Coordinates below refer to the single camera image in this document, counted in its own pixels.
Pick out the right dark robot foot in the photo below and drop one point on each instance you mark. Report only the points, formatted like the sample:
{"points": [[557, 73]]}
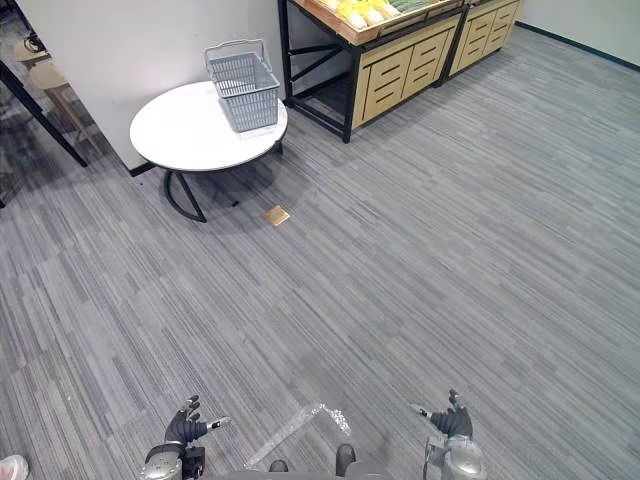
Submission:
{"points": [[346, 459]]}

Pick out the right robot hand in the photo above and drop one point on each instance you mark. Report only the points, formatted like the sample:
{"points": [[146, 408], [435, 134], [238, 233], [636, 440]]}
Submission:
{"points": [[452, 422]]}

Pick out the round white table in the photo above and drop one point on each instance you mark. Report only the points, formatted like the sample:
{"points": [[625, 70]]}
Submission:
{"points": [[190, 135]]}

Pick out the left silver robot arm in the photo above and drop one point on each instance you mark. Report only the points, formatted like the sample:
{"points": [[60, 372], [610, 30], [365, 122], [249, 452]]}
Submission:
{"points": [[162, 462]]}

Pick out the person's foot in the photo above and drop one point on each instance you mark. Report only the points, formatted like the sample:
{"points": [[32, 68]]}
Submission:
{"points": [[12, 467]]}

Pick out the yellow white cabbage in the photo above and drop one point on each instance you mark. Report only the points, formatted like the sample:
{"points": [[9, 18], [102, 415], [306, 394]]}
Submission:
{"points": [[375, 13], [345, 6], [357, 19]]}

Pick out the grey plastic shopping basket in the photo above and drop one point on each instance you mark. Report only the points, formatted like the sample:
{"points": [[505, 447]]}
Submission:
{"points": [[247, 100]]}

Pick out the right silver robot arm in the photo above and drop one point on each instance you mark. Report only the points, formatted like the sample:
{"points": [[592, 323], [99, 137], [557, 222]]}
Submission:
{"points": [[460, 457]]}

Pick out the left dark robot foot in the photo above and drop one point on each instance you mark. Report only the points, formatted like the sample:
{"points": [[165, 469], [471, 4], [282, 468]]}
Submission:
{"points": [[278, 466]]}

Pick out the black table leg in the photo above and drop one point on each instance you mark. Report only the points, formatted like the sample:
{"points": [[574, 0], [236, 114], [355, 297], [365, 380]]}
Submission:
{"points": [[45, 120]]}

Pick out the grey robot body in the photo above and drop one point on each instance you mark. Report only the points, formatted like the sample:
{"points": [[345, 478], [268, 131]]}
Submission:
{"points": [[310, 475]]}

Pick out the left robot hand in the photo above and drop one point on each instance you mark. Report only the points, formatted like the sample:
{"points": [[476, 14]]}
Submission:
{"points": [[182, 429]]}

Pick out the dark robot foot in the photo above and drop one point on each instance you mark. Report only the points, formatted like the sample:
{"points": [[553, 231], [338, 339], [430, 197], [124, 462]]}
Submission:
{"points": [[278, 466], [346, 459]]}

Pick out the wide wooden vegetable stand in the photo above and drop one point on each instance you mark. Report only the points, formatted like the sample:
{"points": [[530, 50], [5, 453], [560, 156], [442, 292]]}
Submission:
{"points": [[390, 80]]}

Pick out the brass floor socket plate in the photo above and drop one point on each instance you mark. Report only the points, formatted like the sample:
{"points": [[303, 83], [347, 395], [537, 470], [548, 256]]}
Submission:
{"points": [[278, 215]]}

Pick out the green vegetable pile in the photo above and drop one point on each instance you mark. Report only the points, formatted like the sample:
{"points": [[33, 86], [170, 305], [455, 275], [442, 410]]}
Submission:
{"points": [[417, 4]]}

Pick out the round wooden stool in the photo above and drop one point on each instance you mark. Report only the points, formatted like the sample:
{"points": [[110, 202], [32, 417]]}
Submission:
{"points": [[31, 51], [50, 80]]}

